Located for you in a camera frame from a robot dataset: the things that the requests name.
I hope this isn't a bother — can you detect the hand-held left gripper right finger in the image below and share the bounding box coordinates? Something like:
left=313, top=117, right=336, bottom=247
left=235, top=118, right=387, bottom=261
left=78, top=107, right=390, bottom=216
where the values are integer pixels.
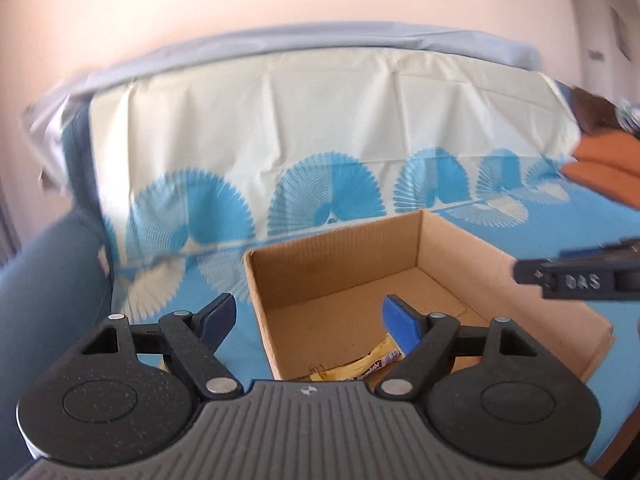
left=375, top=295, right=551, bottom=401

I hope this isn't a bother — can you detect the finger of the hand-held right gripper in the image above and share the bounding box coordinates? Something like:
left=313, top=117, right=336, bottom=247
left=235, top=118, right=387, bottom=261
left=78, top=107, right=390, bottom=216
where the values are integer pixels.
left=514, top=238, right=640, bottom=303

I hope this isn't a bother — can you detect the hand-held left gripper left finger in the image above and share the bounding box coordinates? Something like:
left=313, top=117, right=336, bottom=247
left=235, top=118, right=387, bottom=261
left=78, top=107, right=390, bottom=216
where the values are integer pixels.
left=75, top=292, right=243, bottom=401

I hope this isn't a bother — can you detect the yellow snack packet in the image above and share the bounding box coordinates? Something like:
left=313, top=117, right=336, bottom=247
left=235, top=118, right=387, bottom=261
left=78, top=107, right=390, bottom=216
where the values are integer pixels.
left=309, top=332, right=403, bottom=382

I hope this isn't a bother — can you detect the brown cardboard box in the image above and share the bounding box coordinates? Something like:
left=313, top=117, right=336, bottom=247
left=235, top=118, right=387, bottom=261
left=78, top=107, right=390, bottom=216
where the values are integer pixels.
left=242, top=210, right=615, bottom=383

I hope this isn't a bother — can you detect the orange cushion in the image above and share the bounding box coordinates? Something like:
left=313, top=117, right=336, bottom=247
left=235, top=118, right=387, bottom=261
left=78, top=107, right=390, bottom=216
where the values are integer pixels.
left=562, top=132, right=640, bottom=203

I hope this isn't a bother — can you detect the brown cloth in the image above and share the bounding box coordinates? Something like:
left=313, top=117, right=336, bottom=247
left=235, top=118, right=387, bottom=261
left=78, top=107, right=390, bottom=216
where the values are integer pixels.
left=570, top=87, right=623, bottom=136

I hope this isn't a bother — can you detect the dark blue cushion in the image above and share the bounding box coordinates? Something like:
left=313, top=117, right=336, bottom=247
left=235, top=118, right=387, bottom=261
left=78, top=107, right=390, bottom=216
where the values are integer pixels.
left=0, top=105, right=116, bottom=461

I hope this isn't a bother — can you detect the blue and white printed sheet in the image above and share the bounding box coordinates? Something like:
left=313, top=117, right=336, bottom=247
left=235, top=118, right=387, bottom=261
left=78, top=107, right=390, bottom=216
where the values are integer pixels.
left=60, top=50, right=640, bottom=466

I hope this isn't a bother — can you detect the pale blue sheet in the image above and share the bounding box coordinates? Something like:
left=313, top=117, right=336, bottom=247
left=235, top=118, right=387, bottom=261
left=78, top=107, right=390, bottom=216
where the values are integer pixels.
left=22, top=22, right=543, bottom=126

